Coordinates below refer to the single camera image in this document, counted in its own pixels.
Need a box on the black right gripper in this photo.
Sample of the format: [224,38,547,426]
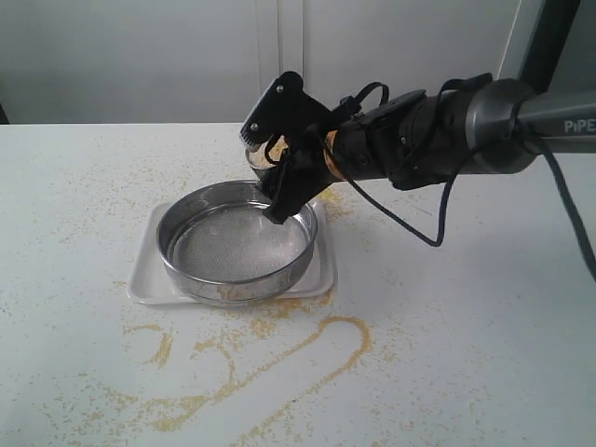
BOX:
[259,71,345,224]

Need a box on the stainless steel cup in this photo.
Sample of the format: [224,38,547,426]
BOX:
[243,137,289,194]

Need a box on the round stainless steel sieve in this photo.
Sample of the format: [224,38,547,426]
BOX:
[156,180,318,306]

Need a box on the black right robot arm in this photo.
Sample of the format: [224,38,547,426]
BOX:
[240,72,595,224]

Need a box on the white cabinet door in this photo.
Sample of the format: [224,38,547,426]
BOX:
[254,0,544,105]

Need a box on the white rectangular plastic tray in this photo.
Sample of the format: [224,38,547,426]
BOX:
[127,199,337,305]

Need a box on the wrist camera with heatsink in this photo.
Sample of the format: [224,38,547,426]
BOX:
[239,78,284,152]

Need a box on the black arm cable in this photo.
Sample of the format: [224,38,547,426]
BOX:
[337,74,596,283]

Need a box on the dark vertical door frame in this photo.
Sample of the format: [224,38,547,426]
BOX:
[518,0,581,94]

